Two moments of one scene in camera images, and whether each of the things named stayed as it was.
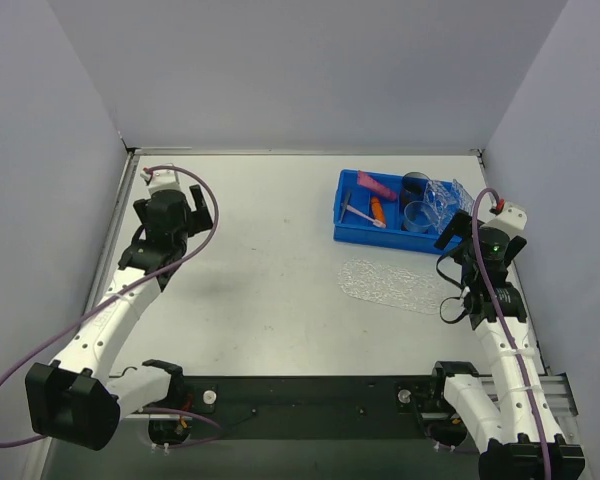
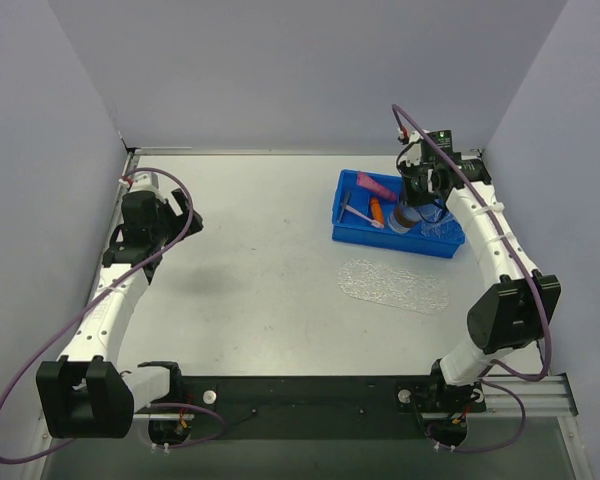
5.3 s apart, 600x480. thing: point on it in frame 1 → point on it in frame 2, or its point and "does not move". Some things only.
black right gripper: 456,226 → 415,186
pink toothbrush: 361,214 does not move
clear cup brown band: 420,217 → 398,213
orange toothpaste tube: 377,209 does not move
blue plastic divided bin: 405,212 does not move
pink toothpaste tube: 372,184 does not move
